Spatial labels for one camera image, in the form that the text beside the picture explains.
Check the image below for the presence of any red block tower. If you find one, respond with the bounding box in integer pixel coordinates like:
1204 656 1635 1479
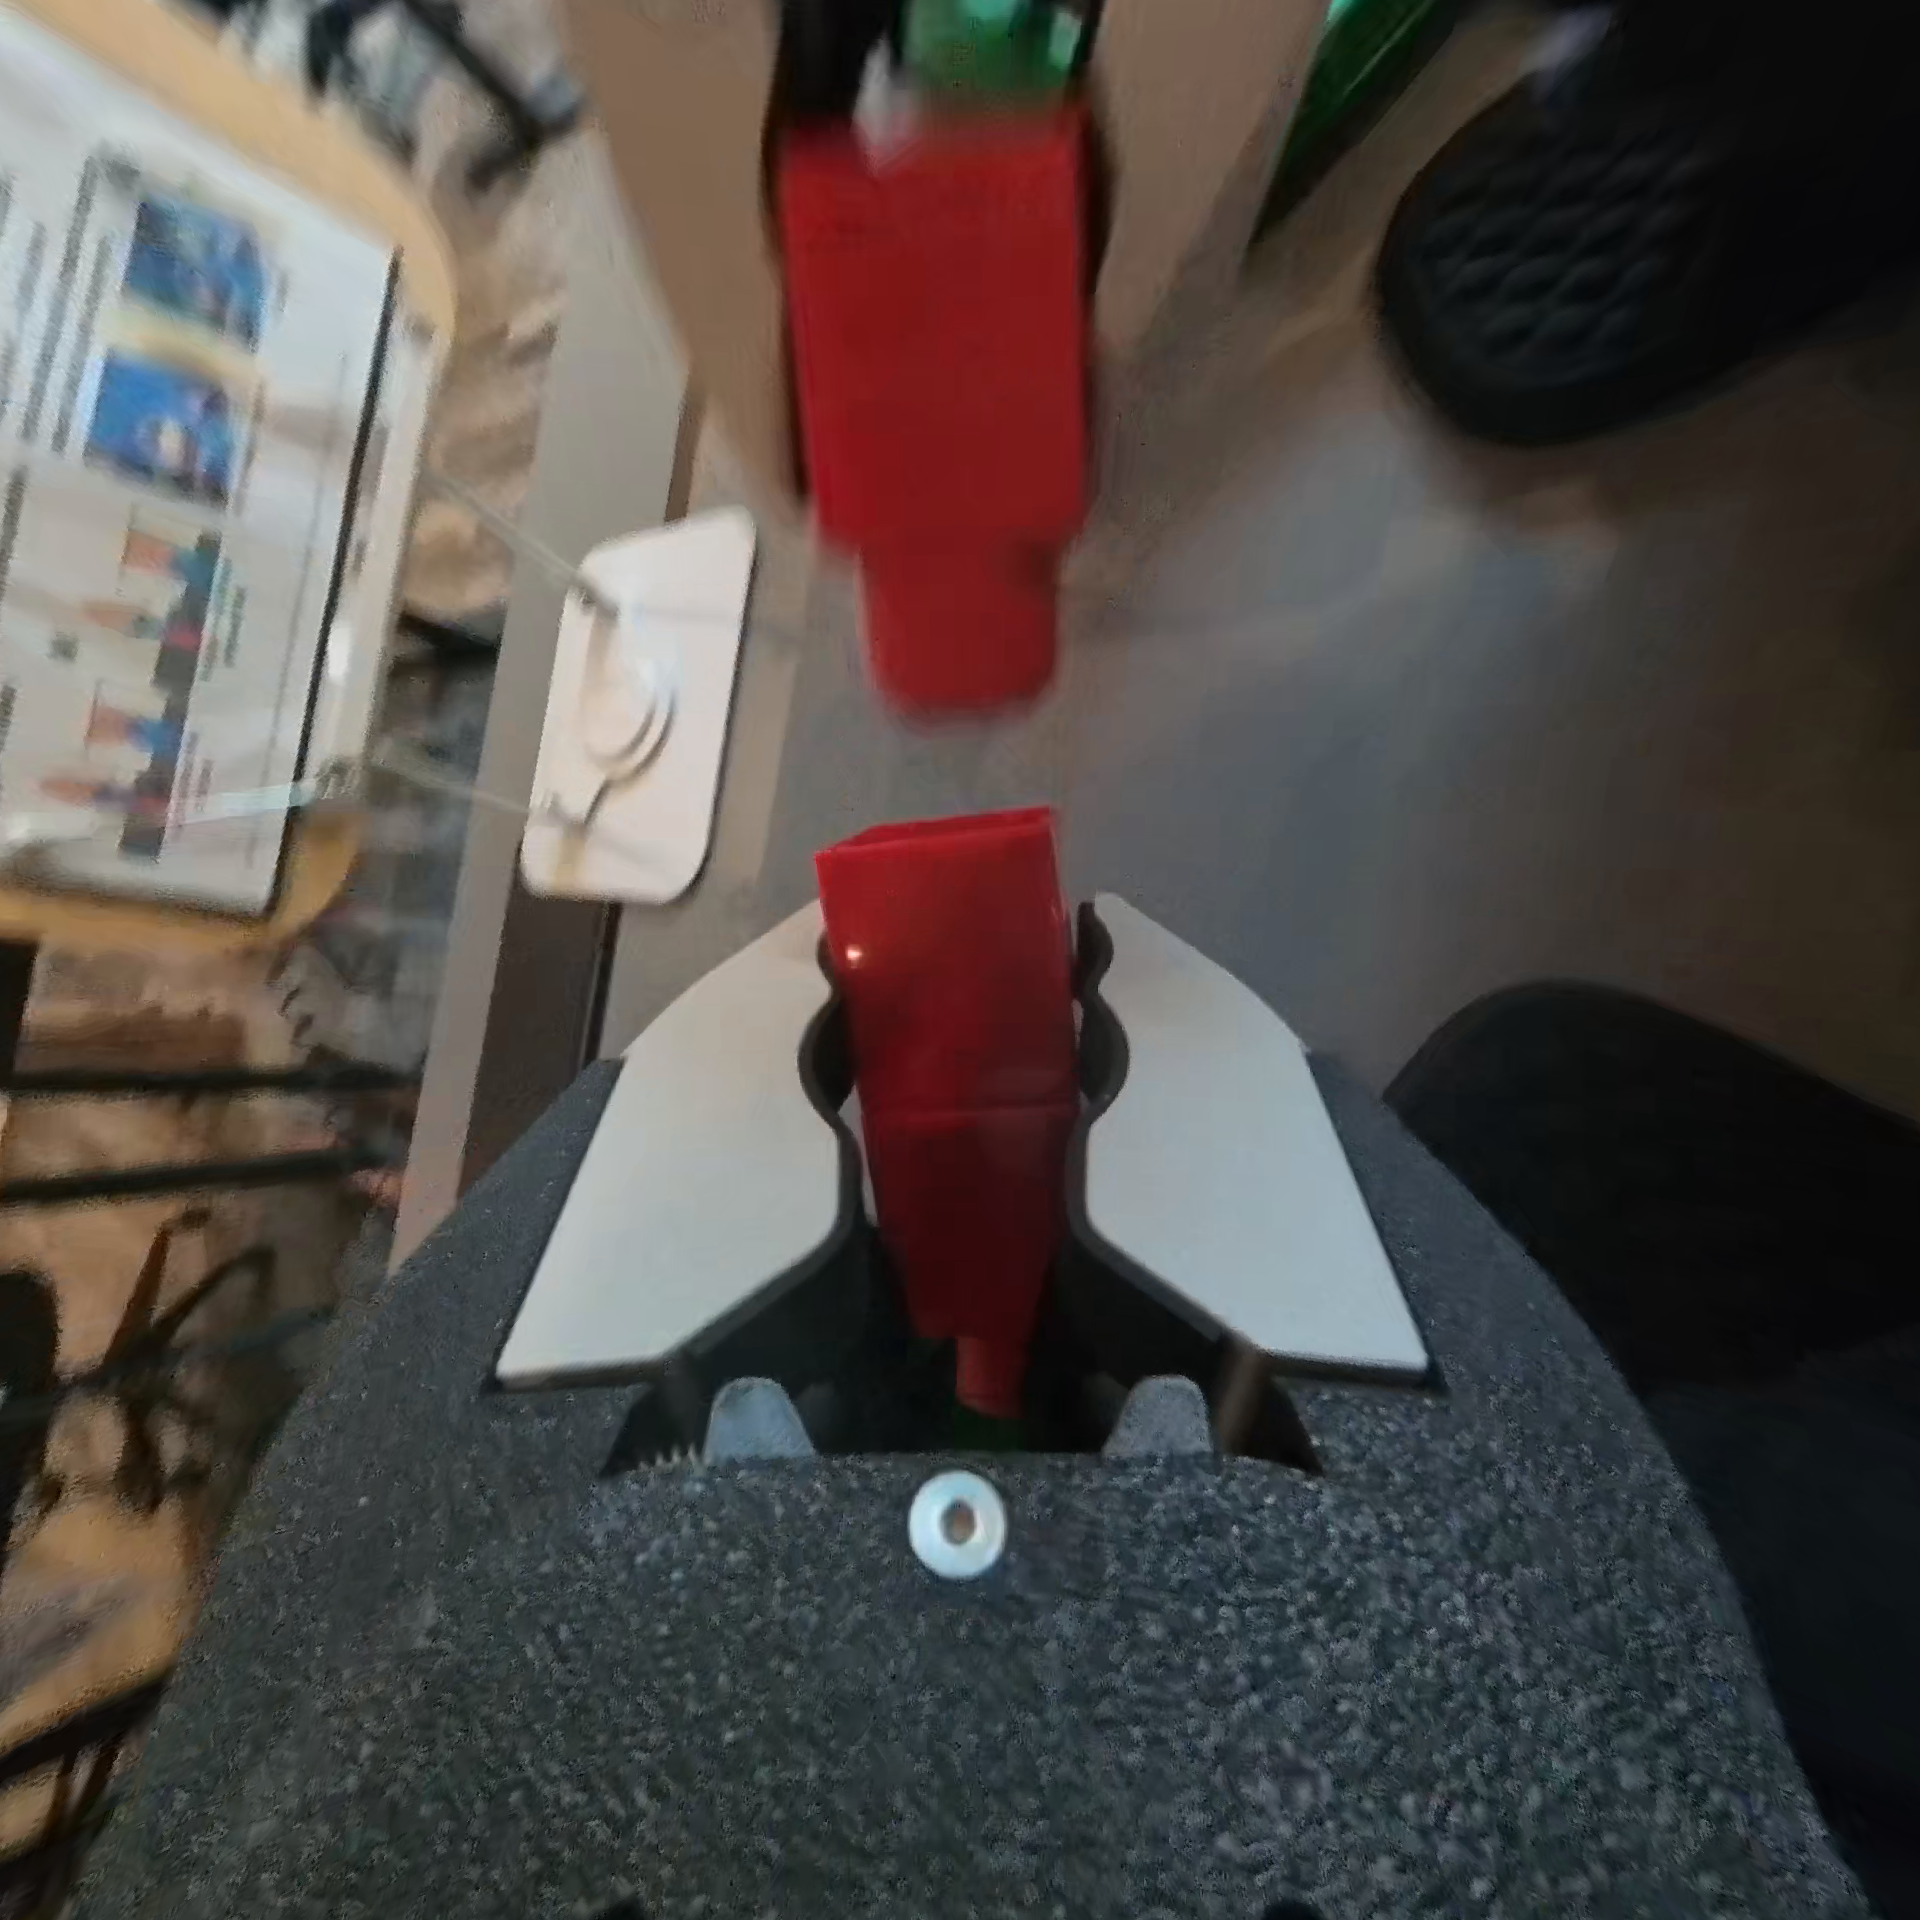
814 807 1085 1419

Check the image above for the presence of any black round pad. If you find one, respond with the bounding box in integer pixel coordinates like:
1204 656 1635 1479
1388 984 1920 1532

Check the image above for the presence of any white poster stand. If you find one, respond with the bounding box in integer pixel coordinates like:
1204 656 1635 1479
299 465 758 905

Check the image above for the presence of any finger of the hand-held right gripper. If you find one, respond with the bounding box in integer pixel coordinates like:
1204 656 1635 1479
562 0 819 508
1072 0 1307 367

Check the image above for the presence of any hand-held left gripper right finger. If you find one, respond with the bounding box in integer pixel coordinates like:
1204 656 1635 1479
1065 896 1432 1383

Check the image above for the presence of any red mega block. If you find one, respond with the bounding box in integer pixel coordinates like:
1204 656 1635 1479
778 108 1096 714

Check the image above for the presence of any black cable cover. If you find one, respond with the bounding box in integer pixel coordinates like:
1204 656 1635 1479
461 900 626 1145

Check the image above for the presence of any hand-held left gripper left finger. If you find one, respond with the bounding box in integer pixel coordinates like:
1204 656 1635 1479
498 907 867 1454

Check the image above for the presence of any black office chair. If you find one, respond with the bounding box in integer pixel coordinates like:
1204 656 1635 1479
0 1200 324 1536

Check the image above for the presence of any black quilted wrist pad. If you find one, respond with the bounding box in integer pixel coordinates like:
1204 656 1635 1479
1376 46 1920 449

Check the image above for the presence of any green plastic bin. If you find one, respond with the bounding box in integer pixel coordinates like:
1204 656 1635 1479
897 0 1445 232

